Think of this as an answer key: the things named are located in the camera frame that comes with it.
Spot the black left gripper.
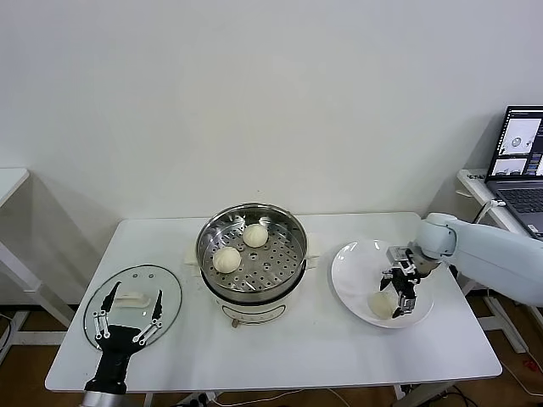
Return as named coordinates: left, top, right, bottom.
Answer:
left=84, top=282, right=165, bottom=393

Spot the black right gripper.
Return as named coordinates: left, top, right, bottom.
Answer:
left=380, top=261, right=425, bottom=318

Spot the white steamed baozi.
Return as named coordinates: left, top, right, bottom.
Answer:
left=242, top=223, right=269, bottom=249
left=367, top=291, right=398, bottom=319
left=212, top=246, right=242, bottom=274

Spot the round glass lid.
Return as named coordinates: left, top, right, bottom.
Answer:
left=82, top=265, right=183, bottom=351

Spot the stainless steel steamer basket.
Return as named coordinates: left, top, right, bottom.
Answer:
left=195, top=203, right=307, bottom=298

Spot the white round plate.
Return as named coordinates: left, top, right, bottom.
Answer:
left=330, top=239, right=436, bottom=330

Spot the white electric cooker base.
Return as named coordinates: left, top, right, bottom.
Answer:
left=184, top=231, right=322, bottom=330

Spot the empty white side table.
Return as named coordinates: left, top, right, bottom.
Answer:
left=0, top=167, right=76, bottom=353

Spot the open grey laptop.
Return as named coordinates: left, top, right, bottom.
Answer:
left=485, top=104, right=543, bottom=243

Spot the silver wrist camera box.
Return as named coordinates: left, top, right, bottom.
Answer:
left=385, top=244, right=411, bottom=265

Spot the black floor cable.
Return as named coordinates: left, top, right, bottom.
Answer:
left=423, top=381, right=479, bottom=407

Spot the white laptop cable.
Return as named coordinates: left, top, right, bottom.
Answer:
left=473, top=198, right=507, bottom=225

